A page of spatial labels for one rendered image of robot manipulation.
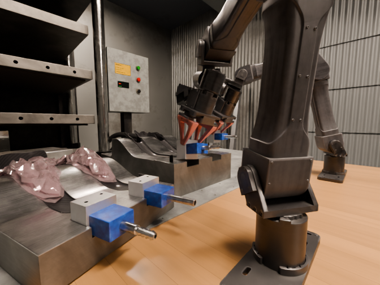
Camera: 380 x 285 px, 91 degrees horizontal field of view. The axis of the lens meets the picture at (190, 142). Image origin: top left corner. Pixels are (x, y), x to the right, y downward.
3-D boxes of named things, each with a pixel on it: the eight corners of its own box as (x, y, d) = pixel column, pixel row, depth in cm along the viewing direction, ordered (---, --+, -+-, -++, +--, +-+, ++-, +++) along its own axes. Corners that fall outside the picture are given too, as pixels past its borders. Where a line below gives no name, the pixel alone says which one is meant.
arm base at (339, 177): (318, 156, 64) (344, 159, 59) (327, 150, 78) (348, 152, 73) (316, 179, 65) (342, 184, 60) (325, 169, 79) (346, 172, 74)
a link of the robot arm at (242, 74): (206, 89, 71) (220, 59, 69) (208, 93, 80) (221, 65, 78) (234, 101, 70) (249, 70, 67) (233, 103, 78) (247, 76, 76)
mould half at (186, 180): (230, 177, 66) (231, 139, 64) (174, 198, 47) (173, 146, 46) (151, 159, 101) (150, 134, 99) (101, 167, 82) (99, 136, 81)
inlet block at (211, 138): (240, 143, 76) (240, 130, 76) (233, 143, 73) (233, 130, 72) (214, 141, 85) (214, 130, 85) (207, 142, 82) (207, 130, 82)
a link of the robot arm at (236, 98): (219, 100, 74) (226, 83, 71) (221, 98, 79) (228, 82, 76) (234, 107, 73) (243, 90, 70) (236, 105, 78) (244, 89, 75)
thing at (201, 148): (226, 158, 46) (225, 136, 47) (213, 158, 43) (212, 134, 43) (189, 159, 55) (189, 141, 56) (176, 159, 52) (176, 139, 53)
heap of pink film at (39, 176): (125, 178, 45) (124, 146, 44) (36, 209, 29) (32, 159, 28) (63, 167, 57) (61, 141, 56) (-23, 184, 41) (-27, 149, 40)
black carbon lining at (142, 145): (206, 158, 65) (207, 131, 64) (171, 165, 54) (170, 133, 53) (151, 149, 89) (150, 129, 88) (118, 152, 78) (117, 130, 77)
